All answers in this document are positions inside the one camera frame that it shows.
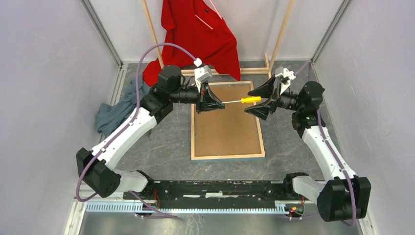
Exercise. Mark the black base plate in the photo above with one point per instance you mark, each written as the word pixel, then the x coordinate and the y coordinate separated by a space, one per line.
pixel 248 194

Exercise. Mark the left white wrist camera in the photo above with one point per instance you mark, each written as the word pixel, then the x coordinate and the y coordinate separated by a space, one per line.
pixel 202 73

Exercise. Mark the white cable duct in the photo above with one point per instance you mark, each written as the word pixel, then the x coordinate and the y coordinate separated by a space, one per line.
pixel 139 208

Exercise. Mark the red shirt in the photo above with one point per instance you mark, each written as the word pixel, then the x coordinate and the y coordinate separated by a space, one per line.
pixel 217 47

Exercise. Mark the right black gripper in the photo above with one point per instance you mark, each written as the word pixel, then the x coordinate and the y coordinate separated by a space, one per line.
pixel 265 90

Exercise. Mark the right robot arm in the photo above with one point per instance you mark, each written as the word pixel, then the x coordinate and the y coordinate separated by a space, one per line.
pixel 344 196

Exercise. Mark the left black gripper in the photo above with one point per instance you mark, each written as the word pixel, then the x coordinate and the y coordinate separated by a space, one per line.
pixel 211 102

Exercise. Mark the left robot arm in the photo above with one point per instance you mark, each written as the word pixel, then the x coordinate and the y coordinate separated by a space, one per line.
pixel 97 167

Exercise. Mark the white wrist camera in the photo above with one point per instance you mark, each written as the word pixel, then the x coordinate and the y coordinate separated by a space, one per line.
pixel 284 78
pixel 202 73

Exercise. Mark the yellow handled screwdriver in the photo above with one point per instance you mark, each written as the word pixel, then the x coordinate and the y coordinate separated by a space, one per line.
pixel 251 99

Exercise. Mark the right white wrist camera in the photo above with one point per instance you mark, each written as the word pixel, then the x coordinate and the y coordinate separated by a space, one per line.
pixel 284 78

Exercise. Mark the pink clothes hanger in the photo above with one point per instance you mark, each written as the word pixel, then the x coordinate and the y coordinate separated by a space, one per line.
pixel 207 14

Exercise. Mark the grey-blue cloth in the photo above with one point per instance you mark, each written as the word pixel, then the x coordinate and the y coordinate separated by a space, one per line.
pixel 109 118

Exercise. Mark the blue picture frame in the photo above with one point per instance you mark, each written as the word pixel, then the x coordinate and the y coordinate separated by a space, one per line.
pixel 228 133

